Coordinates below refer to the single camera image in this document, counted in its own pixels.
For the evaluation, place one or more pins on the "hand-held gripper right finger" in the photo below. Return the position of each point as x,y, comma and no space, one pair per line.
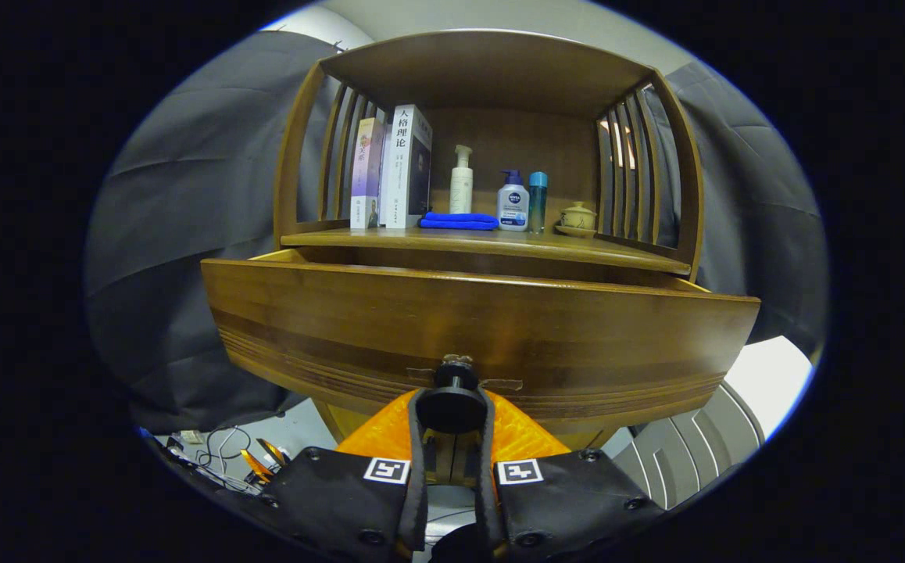
570,500

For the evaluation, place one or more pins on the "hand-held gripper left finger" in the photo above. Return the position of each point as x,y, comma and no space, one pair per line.
343,500

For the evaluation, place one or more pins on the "black drawer knob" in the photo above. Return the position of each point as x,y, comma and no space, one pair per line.
452,407

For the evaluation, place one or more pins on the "wooden drawer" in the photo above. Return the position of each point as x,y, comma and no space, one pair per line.
460,320

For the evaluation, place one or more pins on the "wooden countertop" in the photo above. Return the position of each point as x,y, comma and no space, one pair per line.
499,242

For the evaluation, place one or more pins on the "wooden cabinet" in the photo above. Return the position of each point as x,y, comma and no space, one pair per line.
491,70

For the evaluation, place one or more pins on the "orange black tool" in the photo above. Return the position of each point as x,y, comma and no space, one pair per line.
253,465

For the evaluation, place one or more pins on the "white grey box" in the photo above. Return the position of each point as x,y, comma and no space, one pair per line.
695,446

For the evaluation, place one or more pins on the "small white box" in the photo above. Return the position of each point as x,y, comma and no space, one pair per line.
191,436

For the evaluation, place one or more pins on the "yellow lidded teacup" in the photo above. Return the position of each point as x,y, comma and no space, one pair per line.
577,217

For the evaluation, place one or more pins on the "white bottle with blue pump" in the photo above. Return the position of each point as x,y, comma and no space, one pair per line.
513,207

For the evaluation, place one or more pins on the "teal bottle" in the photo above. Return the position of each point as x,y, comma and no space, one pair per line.
538,203

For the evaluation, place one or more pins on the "folded blue cloth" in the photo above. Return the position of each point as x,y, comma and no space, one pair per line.
456,222

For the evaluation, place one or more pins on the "purple book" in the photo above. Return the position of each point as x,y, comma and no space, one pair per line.
365,172

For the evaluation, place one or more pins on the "white book with portrait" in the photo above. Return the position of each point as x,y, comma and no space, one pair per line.
398,172

